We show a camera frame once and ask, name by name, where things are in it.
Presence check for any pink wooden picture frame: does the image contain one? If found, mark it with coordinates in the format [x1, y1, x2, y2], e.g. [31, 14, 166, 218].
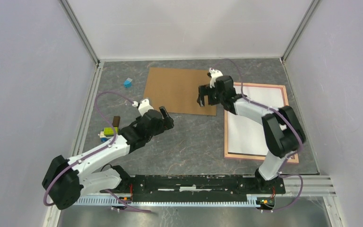
[224, 82, 300, 164]

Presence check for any landscape photo print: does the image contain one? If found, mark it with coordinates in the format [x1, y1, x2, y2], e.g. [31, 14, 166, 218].
[227, 84, 286, 156]

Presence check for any toy brick car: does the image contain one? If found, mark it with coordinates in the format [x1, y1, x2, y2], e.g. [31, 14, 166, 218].
[98, 127, 119, 142]

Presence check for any brown brick block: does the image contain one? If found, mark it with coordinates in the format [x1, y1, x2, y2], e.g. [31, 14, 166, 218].
[112, 116, 121, 128]

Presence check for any purple cable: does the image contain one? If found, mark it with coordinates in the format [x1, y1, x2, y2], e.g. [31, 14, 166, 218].
[43, 91, 152, 214]
[211, 59, 305, 213]

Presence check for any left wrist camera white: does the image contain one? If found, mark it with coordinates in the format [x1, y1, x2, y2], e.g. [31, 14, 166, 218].
[132, 98, 154, 116]

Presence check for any brown backing board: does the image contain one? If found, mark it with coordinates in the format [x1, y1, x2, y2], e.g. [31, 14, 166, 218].
[144, 68, 216, 116]

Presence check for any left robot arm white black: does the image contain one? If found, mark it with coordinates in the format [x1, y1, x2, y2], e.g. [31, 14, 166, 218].
[42, 106, 174, 210]

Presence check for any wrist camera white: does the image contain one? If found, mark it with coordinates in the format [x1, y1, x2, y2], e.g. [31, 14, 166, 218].
[207, 68, 223, 88]
[132, 98, 154, 116]

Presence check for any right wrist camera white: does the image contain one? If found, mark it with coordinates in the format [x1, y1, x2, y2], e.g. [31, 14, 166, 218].
[207, 68, 223, 88]

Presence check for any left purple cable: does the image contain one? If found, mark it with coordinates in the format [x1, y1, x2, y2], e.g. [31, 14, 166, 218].
[43, 91, 152, 214]

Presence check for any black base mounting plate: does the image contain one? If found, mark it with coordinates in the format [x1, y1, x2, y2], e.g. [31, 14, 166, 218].
[111, 175, 286, 202]

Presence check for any slotted cable duct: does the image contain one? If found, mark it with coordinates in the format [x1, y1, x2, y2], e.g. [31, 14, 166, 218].
[73, 195, 260, 208]

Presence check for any blue cube block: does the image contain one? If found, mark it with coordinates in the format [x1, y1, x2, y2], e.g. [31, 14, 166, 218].
[123, 78, 133, 88]

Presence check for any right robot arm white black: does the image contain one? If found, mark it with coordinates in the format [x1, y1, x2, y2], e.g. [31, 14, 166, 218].
[197, 76, 306, 193]

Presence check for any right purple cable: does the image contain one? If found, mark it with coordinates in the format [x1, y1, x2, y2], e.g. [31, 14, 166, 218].
[211, 59, 305, 213]

